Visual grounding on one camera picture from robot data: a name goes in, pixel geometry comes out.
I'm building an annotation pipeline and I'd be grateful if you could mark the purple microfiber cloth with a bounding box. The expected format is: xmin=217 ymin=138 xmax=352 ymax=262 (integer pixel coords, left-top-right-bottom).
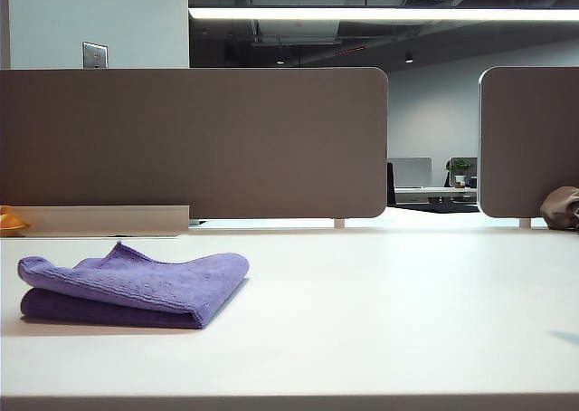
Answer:
xmin=17 ymin=240 xmax=252 ymax=330

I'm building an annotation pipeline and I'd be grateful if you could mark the wide brown desk divider panel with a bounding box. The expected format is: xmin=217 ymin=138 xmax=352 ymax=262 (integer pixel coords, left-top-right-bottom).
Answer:
xmin=0 ymin=67 xmax=389 ymax=220

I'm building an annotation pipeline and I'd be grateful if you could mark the grey office partition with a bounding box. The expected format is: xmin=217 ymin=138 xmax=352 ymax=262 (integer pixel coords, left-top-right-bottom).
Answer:
xmin=387 ymin=157 xmax=432 ymax=188

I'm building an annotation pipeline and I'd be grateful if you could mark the white office desk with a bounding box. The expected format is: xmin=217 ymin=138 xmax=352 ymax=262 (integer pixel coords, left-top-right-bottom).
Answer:
xmin=393 ymin=186 xmax=479 ymax=205

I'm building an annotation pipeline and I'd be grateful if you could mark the potted green plant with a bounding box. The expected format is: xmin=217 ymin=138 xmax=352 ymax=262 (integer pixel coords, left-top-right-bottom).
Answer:
xmin=449 ymin=158 xmax=472 ymax=189

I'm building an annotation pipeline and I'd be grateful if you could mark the beige desk ledge box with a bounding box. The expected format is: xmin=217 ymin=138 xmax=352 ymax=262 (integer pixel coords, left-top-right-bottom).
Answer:
xmin=8 ymin=205 xmax=191 ymax=238

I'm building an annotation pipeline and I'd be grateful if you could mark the long ceiling light strip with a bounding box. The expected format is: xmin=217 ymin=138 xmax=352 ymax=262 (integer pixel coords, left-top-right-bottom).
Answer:
xmin=187 ymin=6 xmax=579 ymax=22

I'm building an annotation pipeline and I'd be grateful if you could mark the crumpled brown bag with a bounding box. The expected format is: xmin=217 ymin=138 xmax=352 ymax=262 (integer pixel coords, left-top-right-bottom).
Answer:
xmin=539 ymin=186 xmax=579 ymax=231

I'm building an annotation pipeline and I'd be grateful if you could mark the orange object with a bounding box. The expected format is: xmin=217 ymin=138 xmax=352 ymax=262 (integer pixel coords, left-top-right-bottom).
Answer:
xmin=0 ymin=205 xmax=32 ymax=236

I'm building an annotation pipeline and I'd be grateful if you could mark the grey ceiling air duct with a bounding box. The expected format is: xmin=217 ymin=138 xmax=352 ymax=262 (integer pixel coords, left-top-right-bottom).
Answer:
xmin=252 ymin=20 xmax=343 ymax=46

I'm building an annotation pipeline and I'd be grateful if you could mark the metal wall switch plate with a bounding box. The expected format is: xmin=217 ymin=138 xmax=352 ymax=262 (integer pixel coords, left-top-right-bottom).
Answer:
xmin=81 ymin=41 xmax=109 ymax=70

